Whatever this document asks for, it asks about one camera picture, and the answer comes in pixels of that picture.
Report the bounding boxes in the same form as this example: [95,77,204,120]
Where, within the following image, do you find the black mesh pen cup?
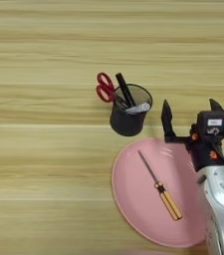
[109,83,153,137]

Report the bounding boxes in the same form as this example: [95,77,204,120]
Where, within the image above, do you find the yellow handled screwdriver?
[136,149,183,221]

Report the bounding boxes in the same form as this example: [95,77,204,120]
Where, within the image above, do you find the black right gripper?
[160,98,224,173]

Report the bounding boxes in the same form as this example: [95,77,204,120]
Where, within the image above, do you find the red handled scissors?
[96,72,128,110]

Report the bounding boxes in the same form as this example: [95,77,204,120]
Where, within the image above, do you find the black marker pen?
[114,72,137,108]

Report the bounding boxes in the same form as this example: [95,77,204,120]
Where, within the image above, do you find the pink oval plate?
[111,137,208,249]

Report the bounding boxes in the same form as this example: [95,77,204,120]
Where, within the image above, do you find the white marker with grey cap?
[124,102,151,116]

